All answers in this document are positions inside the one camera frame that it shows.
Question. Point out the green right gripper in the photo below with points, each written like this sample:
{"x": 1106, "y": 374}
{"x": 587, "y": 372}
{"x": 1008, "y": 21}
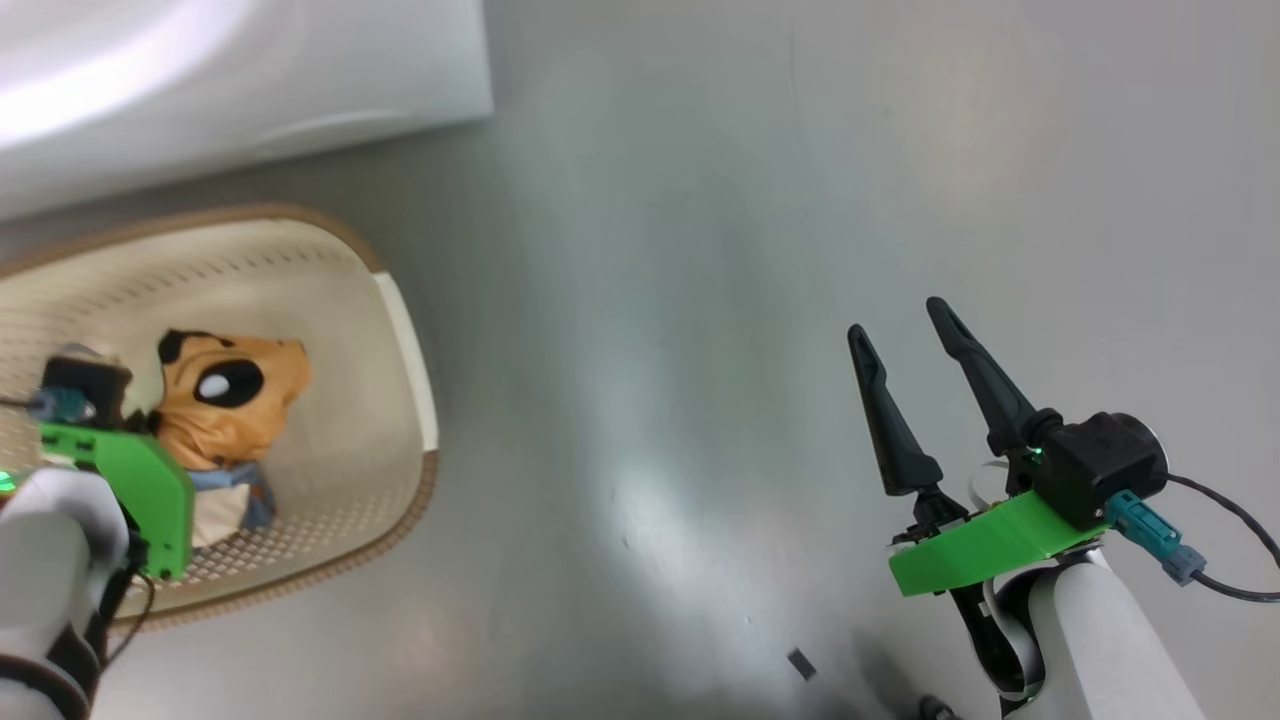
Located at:
{"x": 980, "y": 550}

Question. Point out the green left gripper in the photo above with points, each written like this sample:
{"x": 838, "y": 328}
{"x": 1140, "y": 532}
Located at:
{"x": 150, "y": 490}

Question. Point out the blue printed garment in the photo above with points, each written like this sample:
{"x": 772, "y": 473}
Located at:
{"x": 255, "y": 490}

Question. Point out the orange cartoon dog garment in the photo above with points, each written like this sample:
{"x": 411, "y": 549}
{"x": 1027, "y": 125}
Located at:
{"x": 235, "y": 400}

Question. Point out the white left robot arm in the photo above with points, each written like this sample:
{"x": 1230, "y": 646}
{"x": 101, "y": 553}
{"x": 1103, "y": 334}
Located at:
{"x": 50, "y": 570}

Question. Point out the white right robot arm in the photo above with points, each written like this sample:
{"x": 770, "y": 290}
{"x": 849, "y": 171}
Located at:
{"x": 1100, "y": 640}

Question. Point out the cream perforated laundry basket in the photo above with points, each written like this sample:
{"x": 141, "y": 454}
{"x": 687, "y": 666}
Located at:
{"x": 350, "y": 330}

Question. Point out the white front-load washing machine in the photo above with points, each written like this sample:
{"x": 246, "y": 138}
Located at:
{"x": 200, "y": 90}

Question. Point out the small dark floor tape piece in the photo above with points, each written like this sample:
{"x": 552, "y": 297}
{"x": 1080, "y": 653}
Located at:
{"x": 801, "y": 664}

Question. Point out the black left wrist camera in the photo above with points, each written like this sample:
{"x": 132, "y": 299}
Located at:
{"x": 90, "y": 380}

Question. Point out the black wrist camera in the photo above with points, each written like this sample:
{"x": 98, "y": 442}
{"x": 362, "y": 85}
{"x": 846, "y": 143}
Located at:
{"x": 1100, "y": 465}
{"x": 90, "y": 380}

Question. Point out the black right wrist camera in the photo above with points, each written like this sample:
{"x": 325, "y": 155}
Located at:
{"x": 1100, "y": 465}

